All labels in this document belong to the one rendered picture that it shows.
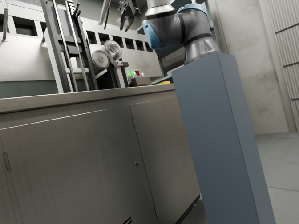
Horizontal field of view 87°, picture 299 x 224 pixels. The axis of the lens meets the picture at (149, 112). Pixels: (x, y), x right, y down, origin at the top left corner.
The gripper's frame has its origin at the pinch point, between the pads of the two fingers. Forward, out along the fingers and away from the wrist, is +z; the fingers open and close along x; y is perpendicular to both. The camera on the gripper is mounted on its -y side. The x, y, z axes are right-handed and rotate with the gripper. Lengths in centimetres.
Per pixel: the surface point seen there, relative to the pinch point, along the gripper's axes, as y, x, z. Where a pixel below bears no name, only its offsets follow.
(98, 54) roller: 0.1, 15.1, 18.6
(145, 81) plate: -18.5, -17.9, 28.7
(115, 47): 3.0, 1.5, 13.4
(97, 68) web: -4.4, 16.6, 26.2
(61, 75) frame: -21, 45, 21
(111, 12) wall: 221, -133, 30
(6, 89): 13, 62, 50
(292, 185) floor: -139, -66, 40
